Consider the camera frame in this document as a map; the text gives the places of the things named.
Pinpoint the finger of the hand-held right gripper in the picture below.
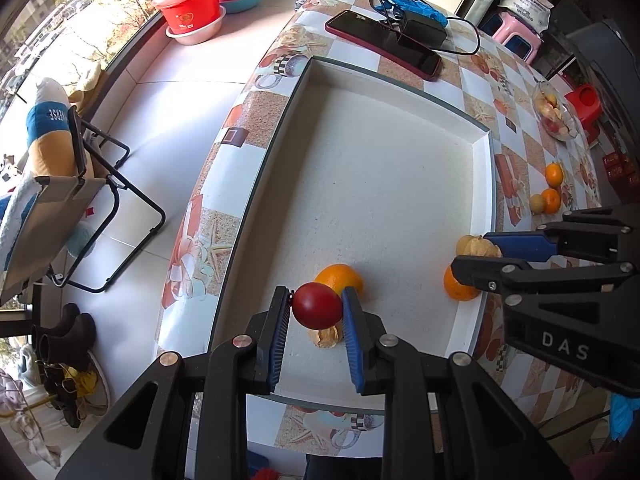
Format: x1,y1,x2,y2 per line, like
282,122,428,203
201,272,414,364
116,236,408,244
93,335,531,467
484,204,640,263
450,255,640,306

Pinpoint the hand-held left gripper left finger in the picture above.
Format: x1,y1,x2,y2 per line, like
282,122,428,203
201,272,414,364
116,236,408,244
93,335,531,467
55,286,293,480

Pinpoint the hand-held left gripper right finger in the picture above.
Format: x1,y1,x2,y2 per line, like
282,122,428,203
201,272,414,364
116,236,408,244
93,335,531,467
341,286,576,480

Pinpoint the walnut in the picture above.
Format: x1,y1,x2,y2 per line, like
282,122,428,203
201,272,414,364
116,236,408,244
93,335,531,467
455,234,502,259

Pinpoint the red crabapple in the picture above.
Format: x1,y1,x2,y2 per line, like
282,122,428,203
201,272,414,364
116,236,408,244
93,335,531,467
292,282,343,331

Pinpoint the heap of oranges and physalis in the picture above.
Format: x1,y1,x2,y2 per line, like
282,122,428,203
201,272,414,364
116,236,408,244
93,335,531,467
536,87,576,138

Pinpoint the clear glass bowl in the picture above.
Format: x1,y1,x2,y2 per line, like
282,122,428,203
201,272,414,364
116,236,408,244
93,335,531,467
532,80,581,142

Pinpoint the white shallow tray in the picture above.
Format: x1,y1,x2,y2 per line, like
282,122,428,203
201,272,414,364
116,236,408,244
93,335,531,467
202,56,496,411

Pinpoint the stack of red gift boxes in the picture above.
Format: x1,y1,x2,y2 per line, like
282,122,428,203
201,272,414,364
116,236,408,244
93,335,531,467
602,152,640,201

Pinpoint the red plastic child chair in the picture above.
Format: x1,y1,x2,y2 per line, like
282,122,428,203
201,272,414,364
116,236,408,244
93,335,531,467
565,84,603,146

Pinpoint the black boot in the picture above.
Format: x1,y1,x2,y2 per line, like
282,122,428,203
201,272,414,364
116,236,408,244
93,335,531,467
50,302,97,361
31,324,53,361

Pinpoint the pile of shoes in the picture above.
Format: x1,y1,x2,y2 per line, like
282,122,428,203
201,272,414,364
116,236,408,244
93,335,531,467
42,360,108,428

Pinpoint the pink plastic stool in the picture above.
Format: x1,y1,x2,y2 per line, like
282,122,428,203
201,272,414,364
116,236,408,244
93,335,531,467
492,10,543,58

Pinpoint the teal plush ball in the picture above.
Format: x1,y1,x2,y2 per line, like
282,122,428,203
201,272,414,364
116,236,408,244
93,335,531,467
67,222,96,256

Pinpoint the black power bank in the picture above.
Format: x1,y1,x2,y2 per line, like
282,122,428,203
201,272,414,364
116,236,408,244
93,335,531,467
397,12,448,51

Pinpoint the white printed sack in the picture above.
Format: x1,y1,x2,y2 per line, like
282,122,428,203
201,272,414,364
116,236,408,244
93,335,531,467
500,0,556,31

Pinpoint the blue plastic bag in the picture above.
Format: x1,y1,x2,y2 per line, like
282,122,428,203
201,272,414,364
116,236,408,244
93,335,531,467
382,0,448,26

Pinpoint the dark red smartphone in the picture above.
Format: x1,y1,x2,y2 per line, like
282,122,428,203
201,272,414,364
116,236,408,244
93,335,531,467
325,9,443,82

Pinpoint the black folding chair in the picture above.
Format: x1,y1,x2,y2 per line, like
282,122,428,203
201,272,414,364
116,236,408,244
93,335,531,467
0,105,167,306

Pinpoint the tan blue white plush toy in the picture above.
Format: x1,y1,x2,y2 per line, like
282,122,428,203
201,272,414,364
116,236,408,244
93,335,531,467
25,77,101,181

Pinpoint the pale metal basin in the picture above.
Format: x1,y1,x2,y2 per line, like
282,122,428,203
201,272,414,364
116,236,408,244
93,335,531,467
165,5,228,46

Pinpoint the beige cloth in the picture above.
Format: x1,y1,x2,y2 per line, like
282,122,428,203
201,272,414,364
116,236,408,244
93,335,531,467
67,60,108,106

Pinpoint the red plastic basin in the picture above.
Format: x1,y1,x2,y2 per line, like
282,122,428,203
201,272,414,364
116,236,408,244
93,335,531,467
157,0,223,33

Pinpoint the large window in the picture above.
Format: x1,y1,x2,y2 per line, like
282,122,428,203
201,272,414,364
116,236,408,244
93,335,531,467
0,0,166,126

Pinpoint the black power adapter with cable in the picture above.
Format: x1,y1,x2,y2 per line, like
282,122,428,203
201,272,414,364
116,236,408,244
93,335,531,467
369,0,482,56

